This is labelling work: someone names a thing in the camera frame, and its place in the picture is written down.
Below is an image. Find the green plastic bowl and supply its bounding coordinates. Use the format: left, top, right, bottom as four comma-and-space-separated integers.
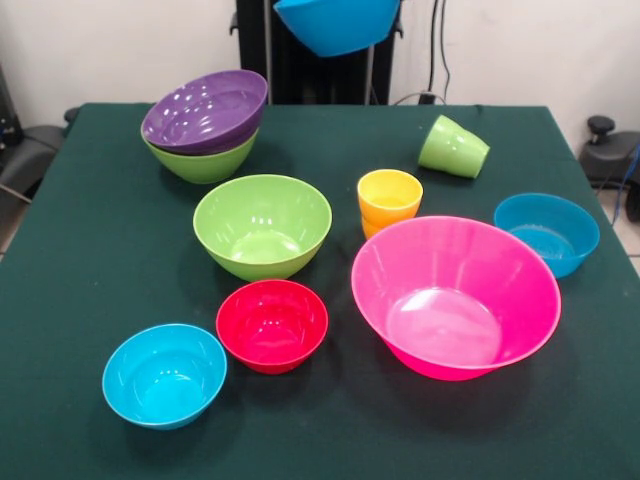
141, 127, 261, 185
192, 173, 334, 282

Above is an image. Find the green plastic cup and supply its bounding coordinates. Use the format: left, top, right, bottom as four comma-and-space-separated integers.
417, 114, 474, 174
449, 124, 491, 180

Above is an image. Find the purple plastic bowl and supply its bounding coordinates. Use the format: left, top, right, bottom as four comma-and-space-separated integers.
140, 69, 270, 157

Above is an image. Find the small light blue bowl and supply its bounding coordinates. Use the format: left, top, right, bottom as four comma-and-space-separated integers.
101, 323, 229, 432

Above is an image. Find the large blue plastic bowl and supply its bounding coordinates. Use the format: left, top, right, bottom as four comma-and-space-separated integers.
273, 0, 402, 59

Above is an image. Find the yellow plastic cup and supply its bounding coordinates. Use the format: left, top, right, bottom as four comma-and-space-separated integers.
360, 214, 386, 241
356, 168, 425, 224

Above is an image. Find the red plastic bowl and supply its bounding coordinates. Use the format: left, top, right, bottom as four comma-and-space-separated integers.
215, 278, 330, 376

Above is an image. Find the large pink plastic bowl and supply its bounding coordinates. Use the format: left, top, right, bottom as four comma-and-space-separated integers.
350, 215, 563, 383

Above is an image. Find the dark green tablecloth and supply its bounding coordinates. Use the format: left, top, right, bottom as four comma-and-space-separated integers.
0, 102, 640, 480

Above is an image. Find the translucent blue plastic bowl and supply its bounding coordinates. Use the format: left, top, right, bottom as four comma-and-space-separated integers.
493, 192, 601, 280

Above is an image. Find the black equipment base with knob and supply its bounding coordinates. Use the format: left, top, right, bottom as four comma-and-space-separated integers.
578, 115, 640, 190

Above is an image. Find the black wall cable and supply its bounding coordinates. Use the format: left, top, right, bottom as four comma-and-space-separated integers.
427, 0, 454, 104

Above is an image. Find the blue cable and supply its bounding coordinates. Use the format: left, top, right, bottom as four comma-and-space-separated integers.
612, 143, 640, 221

